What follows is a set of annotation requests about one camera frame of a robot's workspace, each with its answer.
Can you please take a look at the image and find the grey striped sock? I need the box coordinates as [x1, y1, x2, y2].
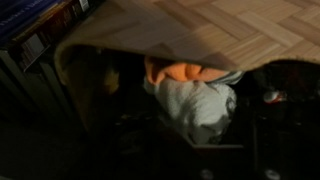
[216, 69, 246, 86]

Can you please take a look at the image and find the white terry sock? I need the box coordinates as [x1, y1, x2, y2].
[146, 77, 238, 145]

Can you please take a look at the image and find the red white patterned sock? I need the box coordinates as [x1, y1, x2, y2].
[262, 89, 288, 104]

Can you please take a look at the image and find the dark picture cover book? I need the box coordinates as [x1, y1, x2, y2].
[11, 0, 93, 73]

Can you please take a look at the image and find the wooden parquet table top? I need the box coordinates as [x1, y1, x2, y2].
[53, 0, 320, 134]

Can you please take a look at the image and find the black fuzzy sock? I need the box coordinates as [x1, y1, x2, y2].
[251, 61, 320, 101]

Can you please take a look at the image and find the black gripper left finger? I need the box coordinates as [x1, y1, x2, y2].
[79, 131, 119, 180]

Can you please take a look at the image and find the navy book with title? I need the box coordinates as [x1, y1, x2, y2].
[0, 0, 56, 39]

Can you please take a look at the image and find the orange sock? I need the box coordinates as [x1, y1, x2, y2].
[143, 55, 234, 86]

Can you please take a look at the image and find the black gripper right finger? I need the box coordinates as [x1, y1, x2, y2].
[116, 113, 159, 180]

